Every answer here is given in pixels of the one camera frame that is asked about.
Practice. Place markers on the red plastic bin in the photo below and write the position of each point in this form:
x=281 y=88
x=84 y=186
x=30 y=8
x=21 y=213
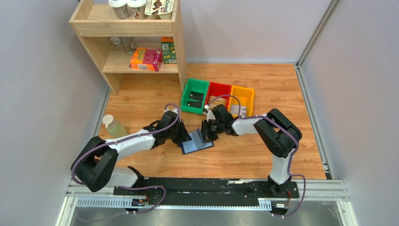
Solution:
x=215 y=89

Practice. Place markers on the white lidded cup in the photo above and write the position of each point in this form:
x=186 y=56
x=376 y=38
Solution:
x=138 y=7
x=120 y=8

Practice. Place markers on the clear bottle on shelf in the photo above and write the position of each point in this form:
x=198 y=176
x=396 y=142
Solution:
x=128 y=44

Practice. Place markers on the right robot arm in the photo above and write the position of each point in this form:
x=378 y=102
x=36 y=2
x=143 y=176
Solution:
x=279 y=134

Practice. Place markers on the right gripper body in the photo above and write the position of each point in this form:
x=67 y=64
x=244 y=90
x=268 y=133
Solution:
x=220 y=125

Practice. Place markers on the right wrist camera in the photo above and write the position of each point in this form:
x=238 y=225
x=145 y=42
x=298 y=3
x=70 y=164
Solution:
x=208 y=112

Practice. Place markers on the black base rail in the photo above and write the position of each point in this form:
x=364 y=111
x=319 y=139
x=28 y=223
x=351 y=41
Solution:
x=207 y=191

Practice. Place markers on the green plastic bin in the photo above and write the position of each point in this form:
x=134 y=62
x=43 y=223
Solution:
x=197 y=86

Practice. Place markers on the green liquid bottle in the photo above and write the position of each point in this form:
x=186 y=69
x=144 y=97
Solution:
x=113 y=126

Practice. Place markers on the navy blue card holder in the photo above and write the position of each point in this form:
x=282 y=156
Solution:
x=195 y=144

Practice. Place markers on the white lidded cup right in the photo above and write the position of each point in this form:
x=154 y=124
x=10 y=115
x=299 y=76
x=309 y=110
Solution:
x=138 y=7

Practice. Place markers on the chocolate pudding cup pack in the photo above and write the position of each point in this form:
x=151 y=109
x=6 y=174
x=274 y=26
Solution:
x=159 y=8

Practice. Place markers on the green juice carton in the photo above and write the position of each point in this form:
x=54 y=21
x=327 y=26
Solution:
x=168 y=50

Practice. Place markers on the yellow plastic bin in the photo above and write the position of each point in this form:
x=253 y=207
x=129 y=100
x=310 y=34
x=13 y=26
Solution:
x=246 y=98

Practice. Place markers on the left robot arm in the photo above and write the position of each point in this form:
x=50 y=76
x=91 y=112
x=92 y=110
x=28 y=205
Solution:
x=95 y=167

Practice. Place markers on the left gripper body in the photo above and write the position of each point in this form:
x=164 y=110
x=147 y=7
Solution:
x=173 y=134

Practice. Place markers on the black card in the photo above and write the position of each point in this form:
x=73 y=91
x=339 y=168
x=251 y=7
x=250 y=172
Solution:
x=196 y=96
x=194 y=104

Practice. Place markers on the white lidded cup left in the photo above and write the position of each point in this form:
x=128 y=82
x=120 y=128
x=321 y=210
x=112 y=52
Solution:
x=120 y=8

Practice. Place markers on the black card in bin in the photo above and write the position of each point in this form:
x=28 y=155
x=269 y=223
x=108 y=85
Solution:
x=196 y=96

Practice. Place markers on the wooden shelf unit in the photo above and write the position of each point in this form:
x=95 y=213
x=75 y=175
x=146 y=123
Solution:
x=95 y=24

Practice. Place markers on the gold card in bin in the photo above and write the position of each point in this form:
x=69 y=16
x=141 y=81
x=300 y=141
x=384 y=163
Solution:
x=219 y=101

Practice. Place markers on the orange pink snack box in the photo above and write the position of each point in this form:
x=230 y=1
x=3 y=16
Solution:
x=149 y=59

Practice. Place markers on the silver VIP card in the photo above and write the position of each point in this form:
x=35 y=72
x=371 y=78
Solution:
x=235 y=109

